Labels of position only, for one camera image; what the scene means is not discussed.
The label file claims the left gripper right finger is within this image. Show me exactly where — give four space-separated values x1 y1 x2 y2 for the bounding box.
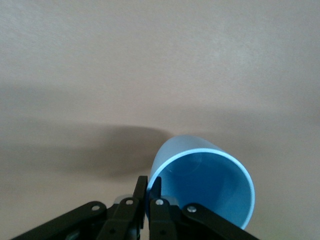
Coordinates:
148 176 261 240

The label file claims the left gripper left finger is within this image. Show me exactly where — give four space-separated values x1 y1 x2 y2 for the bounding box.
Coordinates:
9 175 149 240

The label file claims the light blue plastic cup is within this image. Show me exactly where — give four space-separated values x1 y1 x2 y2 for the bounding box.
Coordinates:
147 134 256 230

